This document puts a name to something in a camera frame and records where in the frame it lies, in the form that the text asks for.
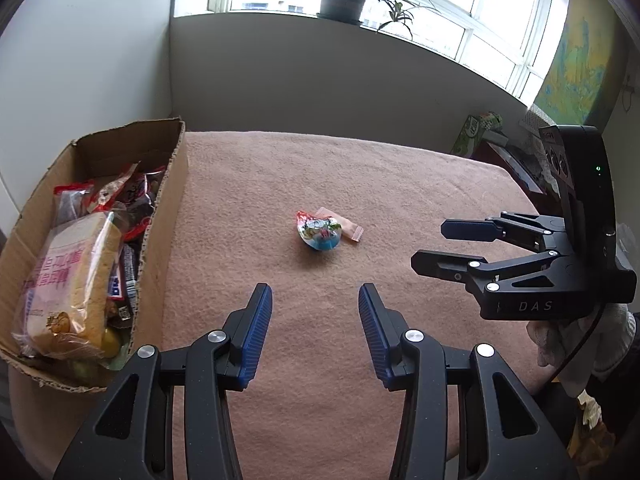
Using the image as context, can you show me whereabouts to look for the black cable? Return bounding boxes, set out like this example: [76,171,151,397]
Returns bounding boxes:
[547,302,607,391]

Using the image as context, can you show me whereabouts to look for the green jelly cup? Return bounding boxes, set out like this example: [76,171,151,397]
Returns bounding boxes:
[100,327,125,361]

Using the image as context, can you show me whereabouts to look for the yellow green wall painting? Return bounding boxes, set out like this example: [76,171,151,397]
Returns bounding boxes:
[532,0,628,133]

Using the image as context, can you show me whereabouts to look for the red blue jelly cup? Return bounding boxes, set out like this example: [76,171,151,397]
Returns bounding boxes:
[296,210,343,252]

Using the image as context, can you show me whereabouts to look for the white framed window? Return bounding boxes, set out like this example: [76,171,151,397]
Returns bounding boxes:
[172,0,573,111]

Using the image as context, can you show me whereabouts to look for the person's right hand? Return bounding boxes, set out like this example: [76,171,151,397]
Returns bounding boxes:
[526,304,637,386]

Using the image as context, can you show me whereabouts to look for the white radiator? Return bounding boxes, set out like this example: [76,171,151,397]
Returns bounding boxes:
[520,105,556,133]

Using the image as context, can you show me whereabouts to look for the brown chocolate bar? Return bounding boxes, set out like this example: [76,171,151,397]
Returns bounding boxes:
[106,242,138,303]

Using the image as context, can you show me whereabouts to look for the sliced bread packet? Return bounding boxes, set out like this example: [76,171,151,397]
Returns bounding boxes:
[11,210,123,361]

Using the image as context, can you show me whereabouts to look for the green carton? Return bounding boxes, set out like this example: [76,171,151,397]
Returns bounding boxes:
[450,111,503,157]

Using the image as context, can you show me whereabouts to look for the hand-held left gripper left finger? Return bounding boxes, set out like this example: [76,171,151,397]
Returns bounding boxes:
[52,282,274,480]

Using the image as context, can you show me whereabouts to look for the dark cake packet red edges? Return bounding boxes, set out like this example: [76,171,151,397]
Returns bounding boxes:
[95,162,168,241]
[52,182,96,226]

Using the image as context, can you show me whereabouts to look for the potted spider plant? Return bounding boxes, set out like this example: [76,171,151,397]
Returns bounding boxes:
[312,0,441,41]

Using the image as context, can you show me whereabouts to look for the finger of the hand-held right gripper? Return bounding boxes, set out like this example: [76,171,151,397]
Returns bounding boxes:
[411,249,557,285]
[441,212,568,251]

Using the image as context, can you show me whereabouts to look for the black chocolate bar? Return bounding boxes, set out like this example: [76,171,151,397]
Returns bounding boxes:
[106,300,134,332]

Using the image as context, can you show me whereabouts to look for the cardboard box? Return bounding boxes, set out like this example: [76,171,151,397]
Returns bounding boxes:
[0,117,190,395]

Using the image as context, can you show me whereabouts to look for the pink candy wrapper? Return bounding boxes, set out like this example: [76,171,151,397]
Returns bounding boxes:
[315,206,365,243]

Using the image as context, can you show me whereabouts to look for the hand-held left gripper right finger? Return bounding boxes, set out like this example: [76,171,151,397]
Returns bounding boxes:
[358,282,578,480]

